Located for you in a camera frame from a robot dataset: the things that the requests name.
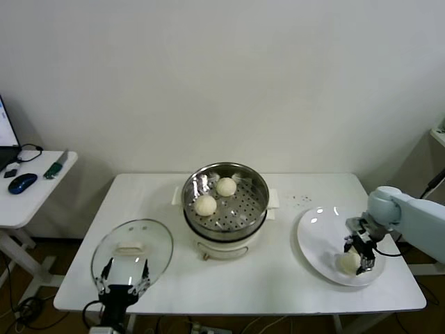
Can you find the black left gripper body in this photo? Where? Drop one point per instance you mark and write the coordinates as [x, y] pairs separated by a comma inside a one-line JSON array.
[[116, 297]]

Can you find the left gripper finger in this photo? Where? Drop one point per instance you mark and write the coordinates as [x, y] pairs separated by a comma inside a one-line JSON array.
[[104, 276], [145, 276]]

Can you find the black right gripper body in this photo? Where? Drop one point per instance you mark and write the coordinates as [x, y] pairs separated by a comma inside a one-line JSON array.
[[366, 248]]

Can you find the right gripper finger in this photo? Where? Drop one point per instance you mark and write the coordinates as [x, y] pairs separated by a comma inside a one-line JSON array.
[[348, 243], [368, 265]]

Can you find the white steamed baozi bun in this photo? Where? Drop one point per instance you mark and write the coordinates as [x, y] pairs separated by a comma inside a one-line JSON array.
[[226, 186], [346, 264], [205, 205]]

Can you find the round glass pot lid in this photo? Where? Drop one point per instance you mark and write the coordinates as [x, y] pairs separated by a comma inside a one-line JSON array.
[[153, 243]]

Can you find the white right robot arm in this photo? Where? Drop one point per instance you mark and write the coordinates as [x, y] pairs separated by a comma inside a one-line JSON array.
[[417, 215]]

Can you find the perforated steel steamer basket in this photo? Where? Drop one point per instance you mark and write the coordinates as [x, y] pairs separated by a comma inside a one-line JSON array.
[[243, 208]]

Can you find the white round plate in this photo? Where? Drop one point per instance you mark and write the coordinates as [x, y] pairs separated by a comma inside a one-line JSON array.
[[320, 236]]

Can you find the white power strip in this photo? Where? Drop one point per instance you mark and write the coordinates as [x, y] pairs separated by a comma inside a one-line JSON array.
[[205, 328]]

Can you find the white electric cooker pot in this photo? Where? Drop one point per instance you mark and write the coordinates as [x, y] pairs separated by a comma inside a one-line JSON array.
[[226, 248]]

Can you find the white side desk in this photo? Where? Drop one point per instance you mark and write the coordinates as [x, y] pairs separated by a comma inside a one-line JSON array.
[[31, 202]]

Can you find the blue computer mouse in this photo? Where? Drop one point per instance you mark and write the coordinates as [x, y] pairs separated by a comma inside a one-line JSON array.
[[22, 183]]

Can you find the white shelf unit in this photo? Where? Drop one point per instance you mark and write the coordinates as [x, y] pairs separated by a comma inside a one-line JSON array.
[[438, 134]]

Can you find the small black adapter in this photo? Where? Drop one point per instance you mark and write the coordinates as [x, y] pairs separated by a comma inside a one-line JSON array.
[[10, 174]]

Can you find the black laptop computer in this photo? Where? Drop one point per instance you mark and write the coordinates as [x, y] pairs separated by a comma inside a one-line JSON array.
[[6, 132]]

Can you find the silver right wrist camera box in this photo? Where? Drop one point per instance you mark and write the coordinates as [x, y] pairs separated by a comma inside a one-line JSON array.
[[356, 225]]

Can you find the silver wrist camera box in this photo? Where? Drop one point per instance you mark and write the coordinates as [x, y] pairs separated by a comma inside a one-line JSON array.
[[356, 225], [99, 330]]

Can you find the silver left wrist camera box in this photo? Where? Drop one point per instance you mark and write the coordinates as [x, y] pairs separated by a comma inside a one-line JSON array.
[[99, 330]]

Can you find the white stand base frame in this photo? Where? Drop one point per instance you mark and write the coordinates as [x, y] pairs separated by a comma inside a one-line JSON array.
[[427, 268]]

